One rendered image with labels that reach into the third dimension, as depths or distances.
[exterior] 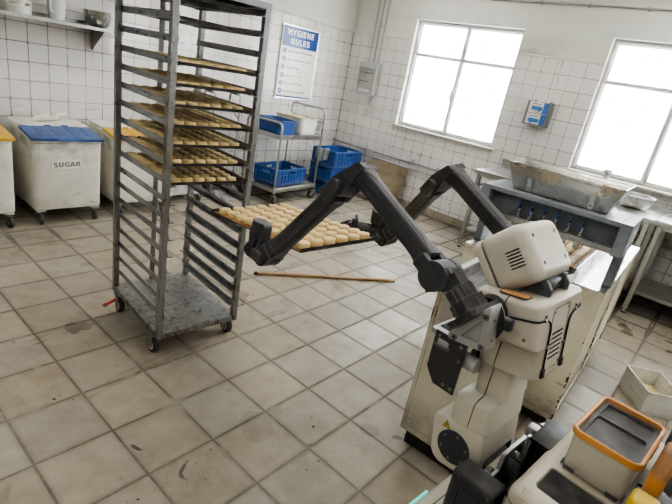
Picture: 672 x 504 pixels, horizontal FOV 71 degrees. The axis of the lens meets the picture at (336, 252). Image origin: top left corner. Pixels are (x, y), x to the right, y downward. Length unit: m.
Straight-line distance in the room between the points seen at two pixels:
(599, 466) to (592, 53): 4.90
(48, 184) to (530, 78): 4.85
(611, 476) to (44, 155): 4.09
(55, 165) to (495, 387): 3.78
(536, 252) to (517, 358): 0.28
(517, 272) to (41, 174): 3.82
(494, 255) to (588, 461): 0.51
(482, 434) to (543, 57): 4.94
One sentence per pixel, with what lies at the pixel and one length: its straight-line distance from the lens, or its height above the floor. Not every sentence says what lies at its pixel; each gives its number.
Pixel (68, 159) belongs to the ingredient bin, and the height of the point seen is 0.55.
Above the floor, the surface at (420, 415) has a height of 0.21.
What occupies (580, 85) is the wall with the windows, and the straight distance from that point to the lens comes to 5.78.
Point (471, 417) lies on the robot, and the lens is 1.42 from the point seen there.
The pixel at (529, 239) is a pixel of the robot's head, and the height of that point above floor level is 1.30.
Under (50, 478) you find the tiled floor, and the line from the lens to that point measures 2.23.
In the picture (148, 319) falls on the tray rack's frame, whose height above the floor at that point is 0.15.
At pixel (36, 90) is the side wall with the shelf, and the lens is 4.98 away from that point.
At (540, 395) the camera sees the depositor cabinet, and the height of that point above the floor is 0.19.
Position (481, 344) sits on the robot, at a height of 1.06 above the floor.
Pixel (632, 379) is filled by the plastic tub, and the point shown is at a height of 0.12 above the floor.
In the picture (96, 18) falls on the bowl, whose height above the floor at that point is 1.63.
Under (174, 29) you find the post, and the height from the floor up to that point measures 1.62.
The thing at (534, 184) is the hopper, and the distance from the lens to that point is 2.62.
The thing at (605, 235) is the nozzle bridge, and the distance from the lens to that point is 2.60.
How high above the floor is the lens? 1.59
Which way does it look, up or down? 21 degrees down
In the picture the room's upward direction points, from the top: 11 degrees clockwise
